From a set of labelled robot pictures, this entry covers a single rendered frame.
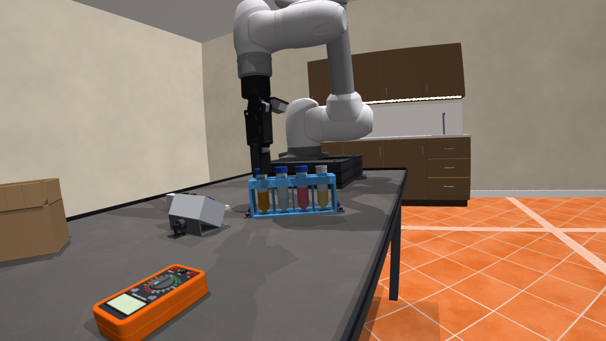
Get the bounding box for dark grey table edge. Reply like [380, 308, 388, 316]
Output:
[66, 167, 408, 341]

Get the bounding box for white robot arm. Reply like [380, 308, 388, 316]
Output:
[233, 0, 374, 161]

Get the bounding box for orange digital multimeter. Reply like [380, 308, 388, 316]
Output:
[92, 264, 208, 341]

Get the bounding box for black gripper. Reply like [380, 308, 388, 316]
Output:
[241, 75, 273, 174]

